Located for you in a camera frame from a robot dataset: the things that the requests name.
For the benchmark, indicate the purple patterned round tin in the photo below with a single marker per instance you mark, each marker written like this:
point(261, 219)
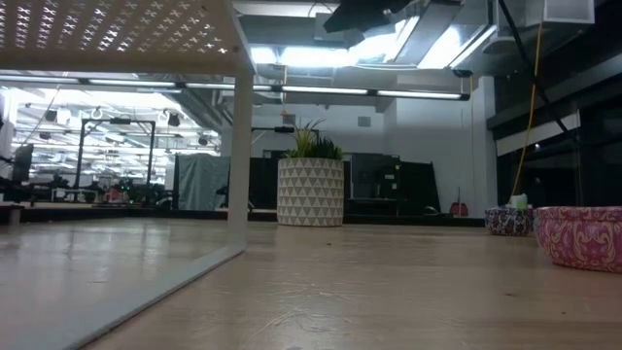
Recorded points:
point(507, 222)

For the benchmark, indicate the pink patterned round tin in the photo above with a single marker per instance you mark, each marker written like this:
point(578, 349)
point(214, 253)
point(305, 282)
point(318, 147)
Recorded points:
point(578, 238)

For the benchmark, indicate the long LED light bar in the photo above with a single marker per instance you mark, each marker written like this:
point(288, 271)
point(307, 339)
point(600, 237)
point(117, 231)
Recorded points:
point(321, 90)

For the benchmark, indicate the black cabinet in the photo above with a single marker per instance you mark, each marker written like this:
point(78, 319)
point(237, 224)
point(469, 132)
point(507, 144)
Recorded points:
point(384, 180)

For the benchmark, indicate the plant in triangle-patterned pot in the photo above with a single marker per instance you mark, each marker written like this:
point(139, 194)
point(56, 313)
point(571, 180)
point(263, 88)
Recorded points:
point(311, 194)

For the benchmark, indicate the red object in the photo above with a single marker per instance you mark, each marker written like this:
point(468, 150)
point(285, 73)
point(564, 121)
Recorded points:
point(458, 209)

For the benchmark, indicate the grey covered cabinet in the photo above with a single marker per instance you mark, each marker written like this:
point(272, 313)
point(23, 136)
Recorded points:
point(201, 180)

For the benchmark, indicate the pale green object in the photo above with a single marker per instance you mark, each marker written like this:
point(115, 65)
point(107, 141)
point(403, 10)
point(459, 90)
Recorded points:
point(518, 200)

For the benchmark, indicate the white perforated metal shelf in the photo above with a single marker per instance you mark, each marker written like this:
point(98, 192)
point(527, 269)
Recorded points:
point(121, 34)

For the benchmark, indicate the dark background monitor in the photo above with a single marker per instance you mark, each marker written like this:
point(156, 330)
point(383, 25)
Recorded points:
point(22, 163)

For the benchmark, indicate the black aluminium table frame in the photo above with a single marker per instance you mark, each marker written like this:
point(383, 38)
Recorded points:
point(413, 220)

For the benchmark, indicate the black metal rig frame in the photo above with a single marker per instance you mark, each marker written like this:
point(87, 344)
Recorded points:
point(80, 155)

